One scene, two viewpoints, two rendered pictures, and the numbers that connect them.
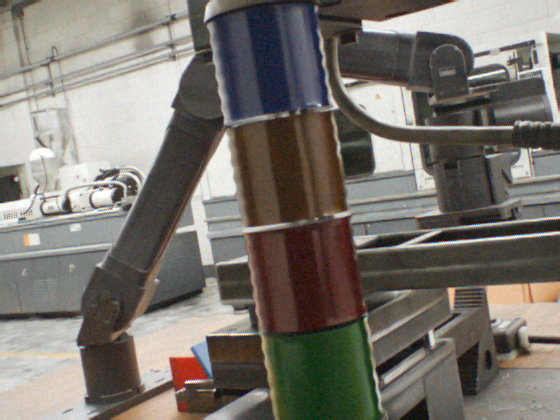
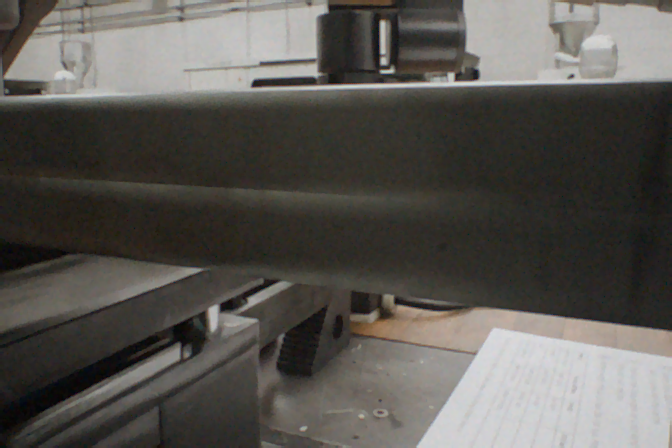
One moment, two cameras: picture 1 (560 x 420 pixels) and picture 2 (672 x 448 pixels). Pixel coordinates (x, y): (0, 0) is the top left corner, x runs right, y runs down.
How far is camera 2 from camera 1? 0.40 m
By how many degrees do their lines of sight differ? 11
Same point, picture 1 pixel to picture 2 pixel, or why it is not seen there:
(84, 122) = (105, 57)
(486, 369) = (332, 340)
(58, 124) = (81, 54)
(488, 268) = (218, 206)
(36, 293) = not seen: hidden behind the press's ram
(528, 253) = (371, 163)
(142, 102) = (152, 49)
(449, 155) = (336, 64)
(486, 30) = not seen: hidden behind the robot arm
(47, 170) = (67, 89)
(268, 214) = not seen: outside the picture
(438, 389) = (202, 418)
